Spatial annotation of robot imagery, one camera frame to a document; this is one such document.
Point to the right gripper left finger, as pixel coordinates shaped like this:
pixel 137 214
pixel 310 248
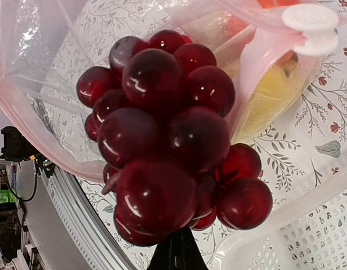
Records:
pixel 165 254

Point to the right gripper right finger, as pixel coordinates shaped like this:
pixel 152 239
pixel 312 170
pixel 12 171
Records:
pixel 189 256

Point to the dark red grapes bunch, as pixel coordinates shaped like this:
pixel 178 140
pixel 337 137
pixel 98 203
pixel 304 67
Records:
pixel 158 117

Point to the yellow lemon back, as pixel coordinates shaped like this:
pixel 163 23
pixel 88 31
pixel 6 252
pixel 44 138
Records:
pixel 273 94

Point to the orange mandarin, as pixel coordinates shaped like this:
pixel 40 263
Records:
pixel 234 25

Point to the clear zip top bag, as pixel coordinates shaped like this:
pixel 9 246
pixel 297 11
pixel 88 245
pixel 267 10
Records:
pixel 31 33

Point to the white plastic basket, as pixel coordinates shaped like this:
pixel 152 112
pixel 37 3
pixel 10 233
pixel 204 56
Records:
pixel 317 240

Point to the floral tablecloth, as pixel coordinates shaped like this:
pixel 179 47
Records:
pixel 303 150

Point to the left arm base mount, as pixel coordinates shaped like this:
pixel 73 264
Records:
pixel 17 148

